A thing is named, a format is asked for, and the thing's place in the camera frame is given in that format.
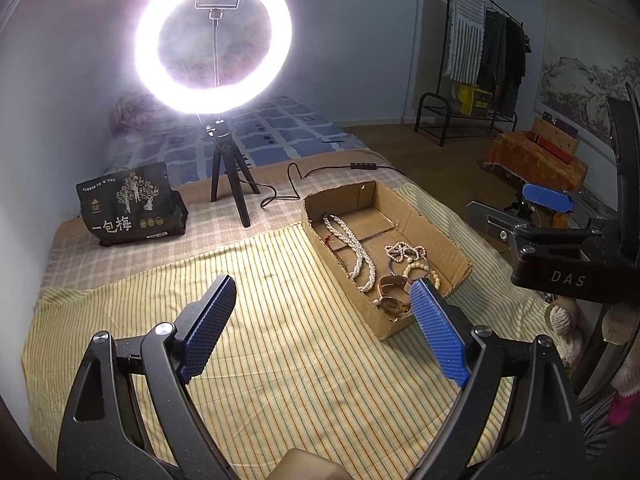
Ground cream bead bracelet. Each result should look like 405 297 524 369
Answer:
402 259 443 288

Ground black power cable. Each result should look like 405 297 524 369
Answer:
260 160 396 208

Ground black clothes rack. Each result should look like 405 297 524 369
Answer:
414 0 531 148

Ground floral pillow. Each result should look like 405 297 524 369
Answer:
110 87 156 136

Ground cardboard box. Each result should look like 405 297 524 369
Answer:
300 180 473 342

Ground orange cloth covered table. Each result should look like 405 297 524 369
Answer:
482 130 588 193

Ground yellow box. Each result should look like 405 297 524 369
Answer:
457 84 493 115

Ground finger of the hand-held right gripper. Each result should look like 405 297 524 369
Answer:
509 182 609 229
466 201 532 244

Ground white ring light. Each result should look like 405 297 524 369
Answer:
134 0 293 116

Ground yellow striped cloth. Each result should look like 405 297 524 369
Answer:
20 180 551 480

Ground landscape wall poster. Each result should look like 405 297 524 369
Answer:
535 0 640 156

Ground red string bracelet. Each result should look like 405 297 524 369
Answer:
325 232 351 256

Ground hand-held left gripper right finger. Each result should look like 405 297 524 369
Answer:
407 278 587 480

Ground dark green garment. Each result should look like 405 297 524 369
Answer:
475 7 507 93

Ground small bead necklace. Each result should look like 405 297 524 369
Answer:
384 241 426 263

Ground brown strap watch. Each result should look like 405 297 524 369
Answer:
372 296 412 317
377 275 413 298

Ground brown box with red item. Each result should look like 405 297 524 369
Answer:
531 115 581 163

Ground black printed bag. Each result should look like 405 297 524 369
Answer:
76 162 190 248

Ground black curved frame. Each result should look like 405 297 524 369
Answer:
575 80 640 401

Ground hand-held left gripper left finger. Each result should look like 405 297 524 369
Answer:
57 274 241 480

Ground black garment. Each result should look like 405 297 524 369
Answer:
500 17 530 116

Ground black tripod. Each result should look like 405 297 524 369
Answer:
197 112 261 228

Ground beige plush toy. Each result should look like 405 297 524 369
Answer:
544 296 586 367

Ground striped towel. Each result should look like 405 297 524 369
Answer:
446 0 487 82

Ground blue patterned bedsheet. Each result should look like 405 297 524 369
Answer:
107 95 371 181

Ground plush toy with pink clothing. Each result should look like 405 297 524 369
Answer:
602 302 640 426

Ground long pearl necklace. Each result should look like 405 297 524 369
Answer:
322 214 378 293

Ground phone holder clamp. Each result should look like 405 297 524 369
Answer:
194 0 242 86

